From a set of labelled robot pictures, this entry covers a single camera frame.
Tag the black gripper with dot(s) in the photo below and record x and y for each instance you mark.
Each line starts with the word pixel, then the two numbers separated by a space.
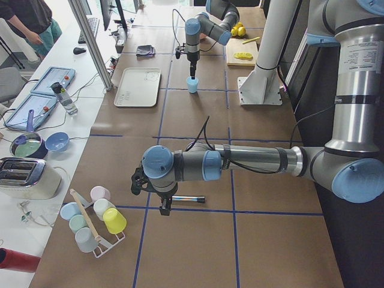
pixel 165 195
pixel 192 57

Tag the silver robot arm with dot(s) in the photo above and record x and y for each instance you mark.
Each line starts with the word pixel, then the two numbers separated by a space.
pixel 216 23
pixel 347 164

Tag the light blue cup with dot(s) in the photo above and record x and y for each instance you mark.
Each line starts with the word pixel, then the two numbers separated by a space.
pixel 192 84

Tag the yellow cup on rack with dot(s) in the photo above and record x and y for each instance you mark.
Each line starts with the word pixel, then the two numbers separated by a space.
pixel 114 221

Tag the white cup on rack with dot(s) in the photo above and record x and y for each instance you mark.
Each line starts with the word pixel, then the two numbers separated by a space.
pixel 101 206

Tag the pink cup on rack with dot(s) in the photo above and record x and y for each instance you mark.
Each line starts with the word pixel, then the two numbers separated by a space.
pixel 99 192

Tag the white cup rack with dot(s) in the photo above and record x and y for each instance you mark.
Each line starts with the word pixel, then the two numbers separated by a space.
pixel 106 240

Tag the grey cup on rack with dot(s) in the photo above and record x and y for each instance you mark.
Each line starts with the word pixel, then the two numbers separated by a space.
pixel 85 240

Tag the green cup on rack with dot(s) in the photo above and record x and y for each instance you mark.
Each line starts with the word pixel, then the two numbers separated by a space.
pixel 77 222

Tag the blue cup on rack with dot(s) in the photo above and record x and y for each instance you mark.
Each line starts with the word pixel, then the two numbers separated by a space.
pixel 69 210

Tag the steel muddler with black tip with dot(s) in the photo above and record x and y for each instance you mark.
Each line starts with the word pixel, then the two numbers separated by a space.
pixel 197 199

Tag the wooden cutting board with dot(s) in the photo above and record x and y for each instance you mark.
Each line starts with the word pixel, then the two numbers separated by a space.
pixel 235 45

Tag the grey folded cloth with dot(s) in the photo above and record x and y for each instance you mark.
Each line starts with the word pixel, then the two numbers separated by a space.
pixel 145 51

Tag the lemon slices row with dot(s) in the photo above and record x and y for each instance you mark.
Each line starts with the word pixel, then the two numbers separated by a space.
pixel 243 55

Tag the yellow lemon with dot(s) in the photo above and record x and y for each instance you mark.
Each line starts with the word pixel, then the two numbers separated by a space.
pixel 234 32
pixel 241 31

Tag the cream bear tray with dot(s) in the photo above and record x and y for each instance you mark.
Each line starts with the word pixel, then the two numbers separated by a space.
pixel 138 87

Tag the yellow green plastic knife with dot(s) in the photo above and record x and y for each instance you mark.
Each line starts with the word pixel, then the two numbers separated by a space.
pixel 250 40

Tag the black computer mouse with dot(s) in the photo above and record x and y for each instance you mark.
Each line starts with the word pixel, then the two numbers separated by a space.
pixel 78 50

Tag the blue bowl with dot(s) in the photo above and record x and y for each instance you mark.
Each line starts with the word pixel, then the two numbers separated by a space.
pixel 57 142

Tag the clear water bottle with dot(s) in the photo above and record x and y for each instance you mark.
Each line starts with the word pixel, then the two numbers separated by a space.
pixel 64 98

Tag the cream toaster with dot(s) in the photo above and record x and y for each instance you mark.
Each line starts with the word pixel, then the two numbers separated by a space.
pixel 28 178

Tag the dark blue pot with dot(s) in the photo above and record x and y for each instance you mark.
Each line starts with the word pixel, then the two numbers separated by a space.
pixel 29 144

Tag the blue teach pendant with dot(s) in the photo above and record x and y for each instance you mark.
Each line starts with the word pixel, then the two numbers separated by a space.
pixel 53 74
pixel 42 105

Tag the red bottle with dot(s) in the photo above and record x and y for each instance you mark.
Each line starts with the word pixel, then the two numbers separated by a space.
pixel 17 261

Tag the person in dark shirt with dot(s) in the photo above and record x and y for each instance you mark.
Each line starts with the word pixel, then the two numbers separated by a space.
pixel 32 20

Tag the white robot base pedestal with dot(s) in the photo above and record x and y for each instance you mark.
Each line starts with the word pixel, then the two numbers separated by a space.
pixel 262 86

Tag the aluminium frame post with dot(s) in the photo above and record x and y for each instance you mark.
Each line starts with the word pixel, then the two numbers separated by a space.
pixel 82 21

